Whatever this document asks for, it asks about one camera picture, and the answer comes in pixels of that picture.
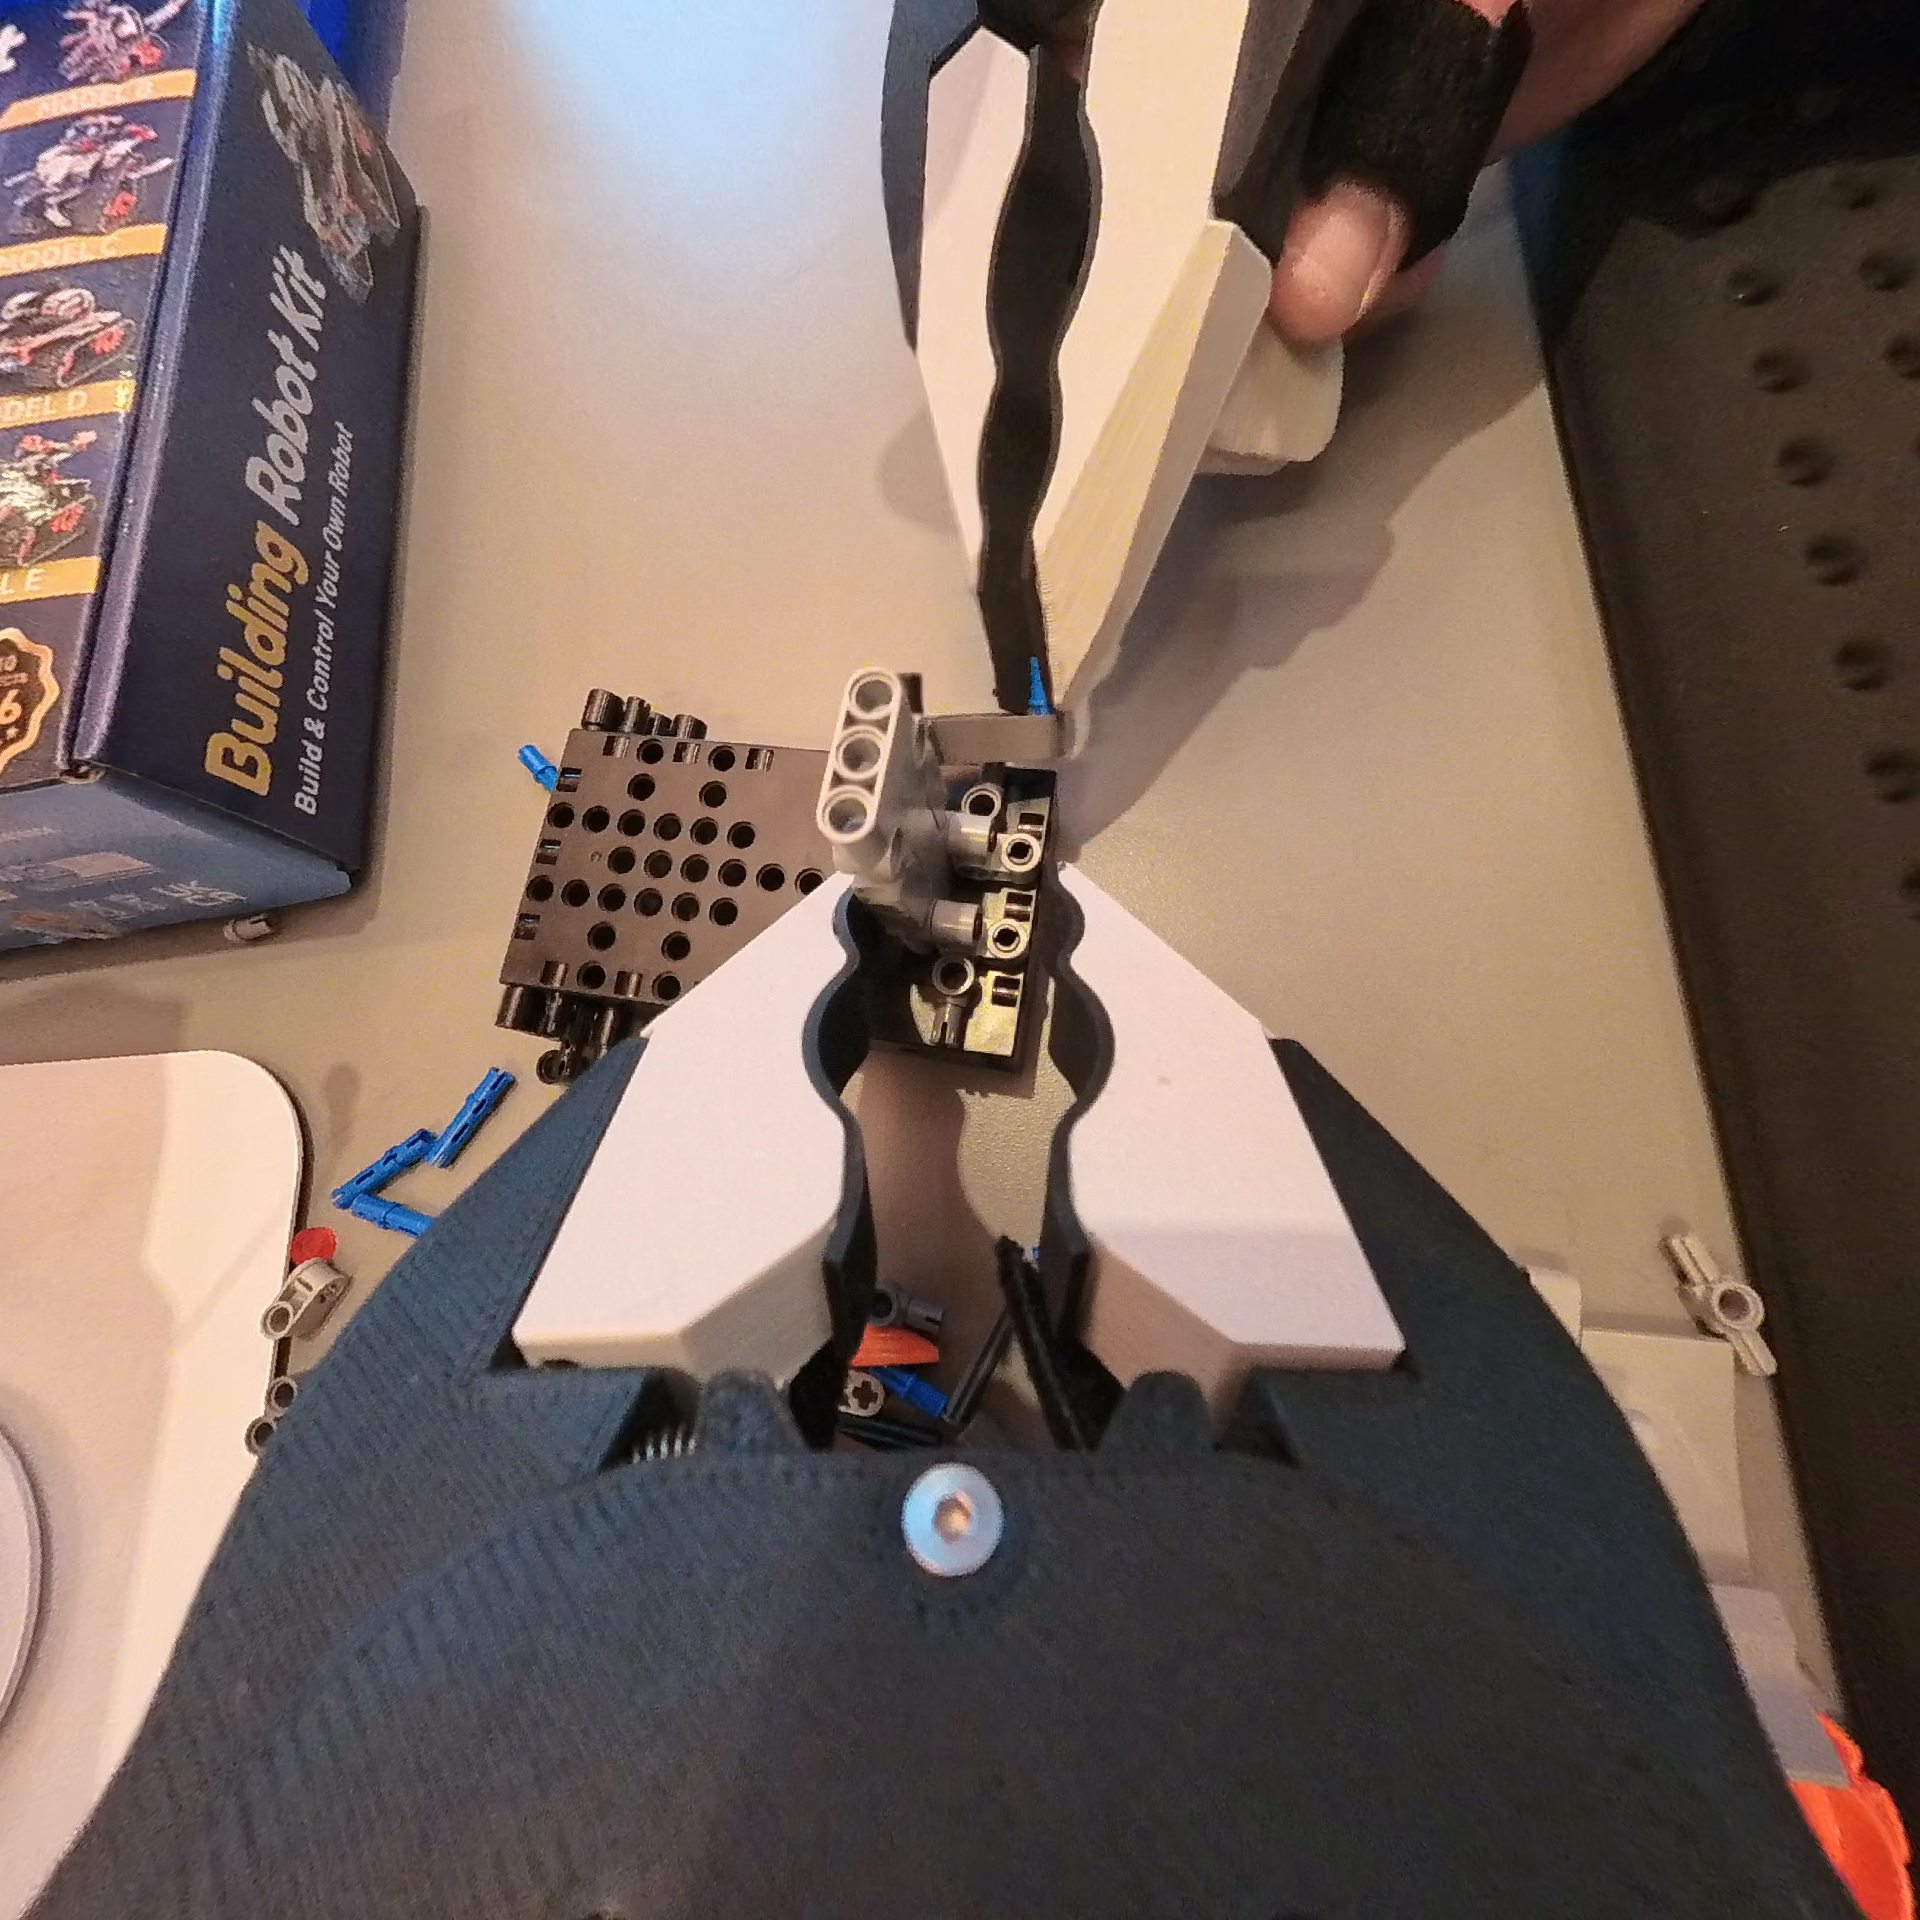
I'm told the person's right hand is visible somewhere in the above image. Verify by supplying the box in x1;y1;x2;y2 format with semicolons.
1271;0;1716;351

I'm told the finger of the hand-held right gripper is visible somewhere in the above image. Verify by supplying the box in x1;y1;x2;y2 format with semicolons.
911;25;1104;702
1034;0;1277;708

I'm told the grey beam and connector assembly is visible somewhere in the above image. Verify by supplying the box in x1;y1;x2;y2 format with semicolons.
811;666;1046;996

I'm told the grey cross axle connector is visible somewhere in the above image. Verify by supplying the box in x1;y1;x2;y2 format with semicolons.
1662;1234;1782;1377

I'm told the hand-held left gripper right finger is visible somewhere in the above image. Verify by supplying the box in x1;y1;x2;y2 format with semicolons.
1034;871;1410;1374

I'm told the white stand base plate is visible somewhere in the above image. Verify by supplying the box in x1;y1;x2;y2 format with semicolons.
0;1048;308;1724

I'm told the pile of building pieces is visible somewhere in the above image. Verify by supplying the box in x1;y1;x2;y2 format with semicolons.
239;1069;1890;1920

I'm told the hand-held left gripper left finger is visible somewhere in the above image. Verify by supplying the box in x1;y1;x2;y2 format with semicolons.
511;884;884;1374

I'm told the blue robot kit box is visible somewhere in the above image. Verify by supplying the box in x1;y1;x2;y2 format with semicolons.
0;0;421;957

